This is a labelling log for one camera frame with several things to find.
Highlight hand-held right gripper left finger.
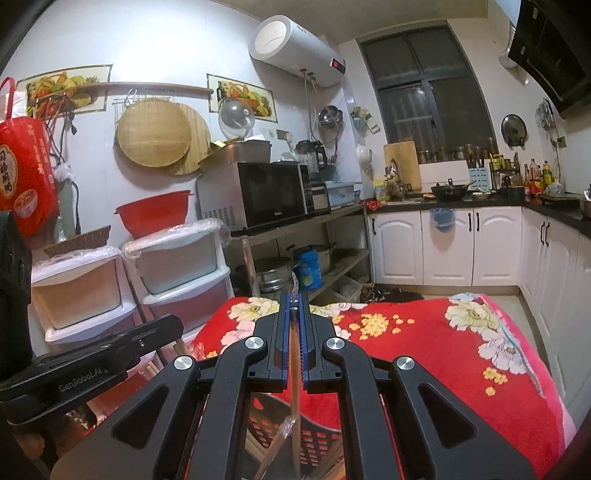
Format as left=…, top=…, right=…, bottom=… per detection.
left=51, top=290, right=296, bottom=480

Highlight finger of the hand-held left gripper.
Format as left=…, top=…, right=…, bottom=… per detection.
left=113, top=314, right=185, bottom=370

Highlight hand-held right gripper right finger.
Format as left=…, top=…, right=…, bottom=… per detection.
left=298, top=291, right=539, bottom=480

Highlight plastic-sleeved wooden chopstick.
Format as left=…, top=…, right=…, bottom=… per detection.
left=288, top=272, right=305, bottom=480

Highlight grey perforated utensil holder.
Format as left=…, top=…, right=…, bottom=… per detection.
left=240, top=392, right=347, bottom=480

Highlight person's left hand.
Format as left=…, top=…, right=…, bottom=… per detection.
left=18, top=404, right=100, bottom=461

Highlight steel steamer pot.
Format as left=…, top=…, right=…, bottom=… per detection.
left=235, top=257, right=296, bottom=296

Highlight long brown wooden chopstick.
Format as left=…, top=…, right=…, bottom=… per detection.
left=243, top=236, right=256, bottom=298

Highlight pale wrapped chopstick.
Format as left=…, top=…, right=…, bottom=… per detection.
left=255, top=414, right=296, bottom=480

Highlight red floral blanket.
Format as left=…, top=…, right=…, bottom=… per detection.
left=83, top=295, right=575, bottom=480

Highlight metal shelf rack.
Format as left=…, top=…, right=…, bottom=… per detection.
left=228, top=203, right=375, bottom=305

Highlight brown straw brush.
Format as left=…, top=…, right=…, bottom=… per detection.
left=45, top=225, right=112, bottom=258

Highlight red plastic basin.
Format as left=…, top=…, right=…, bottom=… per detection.
left=115, top=189, right=195, bottom=240

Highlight white kitchen base cabinets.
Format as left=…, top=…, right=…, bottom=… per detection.
left=367, top=205, right=591, bottom=416

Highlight silver black microwave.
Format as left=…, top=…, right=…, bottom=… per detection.
left=196, top=161, right=309, bottom=232

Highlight grey plastic container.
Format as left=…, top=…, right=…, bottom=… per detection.
left=324, top=180, right=363, bottom=206

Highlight black blender jug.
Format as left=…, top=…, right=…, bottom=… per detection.
left=295, top=140, right=328, bottom=174

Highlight blue plastic bag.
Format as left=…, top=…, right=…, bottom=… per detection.
left=429, top=208, right=455, bottom=233

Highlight metal kitchen faucet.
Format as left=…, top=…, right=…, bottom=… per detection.
left=385, top=157, right=407, bottom=195

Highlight grey steel pot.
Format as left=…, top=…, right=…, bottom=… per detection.
left=222, top=138, right=273, bottom=163

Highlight wooden cutting board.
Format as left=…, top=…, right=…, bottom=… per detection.
left=383, top=141, right=422, bottom=192

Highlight round bamboo tray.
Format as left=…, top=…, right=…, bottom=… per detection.
left=115, top=99, right=192, bottom=168

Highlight round bamboo mat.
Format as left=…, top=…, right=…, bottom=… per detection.
left=164, top=102, right=213, bottom=176

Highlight red shopping bag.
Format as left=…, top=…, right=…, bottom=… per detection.
left=0, top=78, right=61, bottom=238

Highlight black wok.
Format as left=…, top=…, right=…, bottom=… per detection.
left=430, top=181, right=476, bottom=201

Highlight white countertop box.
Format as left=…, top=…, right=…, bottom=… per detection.
left=418, top=161, right=469, bottom=192

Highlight hanging steel pots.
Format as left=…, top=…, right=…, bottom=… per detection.
left=318, top=105, right=345, bottom=139

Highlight glass pot lid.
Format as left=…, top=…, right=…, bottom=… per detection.
left=217, top=97, right=256, bottom=139

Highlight black kitchen countertop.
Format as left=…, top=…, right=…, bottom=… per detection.
left=365, top=194, right=591, bottom=238

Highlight row of spice jars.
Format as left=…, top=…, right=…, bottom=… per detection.
left=418, top=144, right=499, bottom=164

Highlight long wooden rolling pin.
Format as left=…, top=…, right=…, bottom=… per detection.
left=85, top=82, right=214, bottom=95

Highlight dark kitchen window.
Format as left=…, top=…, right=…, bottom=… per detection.
left=358, top=25, right=497, bottom=151

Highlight row of condiment bottles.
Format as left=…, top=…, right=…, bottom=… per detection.
left=522, top=159, right=566, bottom=197

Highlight white water heater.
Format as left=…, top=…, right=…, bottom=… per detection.
left=249, top=15, right=348, bottom=88

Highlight steel pot lid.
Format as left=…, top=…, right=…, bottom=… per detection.
left=501, top=114, right=528, bottom=149

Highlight hanging metal ladles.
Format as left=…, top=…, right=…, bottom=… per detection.
left=536, top=99, right=555, bottom=132

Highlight black range hood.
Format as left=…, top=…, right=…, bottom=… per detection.
left=508, top=0, right=591, bottom=121

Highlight fruit wall poster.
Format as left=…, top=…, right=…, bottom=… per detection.
left=16, top=65, right=113, bottom=114
left=206, top=73, right=278, bottom=123

